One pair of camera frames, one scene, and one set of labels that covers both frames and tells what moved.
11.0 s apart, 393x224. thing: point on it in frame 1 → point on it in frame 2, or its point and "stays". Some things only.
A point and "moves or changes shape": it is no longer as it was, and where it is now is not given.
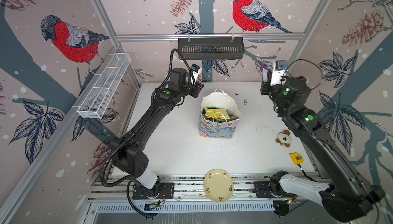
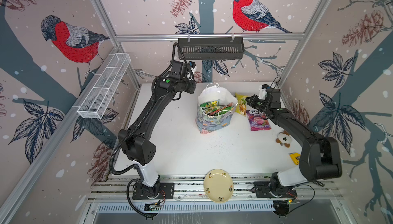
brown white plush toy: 284,137 stays
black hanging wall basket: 211,49 stays
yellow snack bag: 210,112 → 241,104
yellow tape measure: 297,158 stays
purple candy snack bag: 265,66 → 258,120
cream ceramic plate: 218,185 stays
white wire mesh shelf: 94,104 stays
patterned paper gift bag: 219,98 moves or changes shape
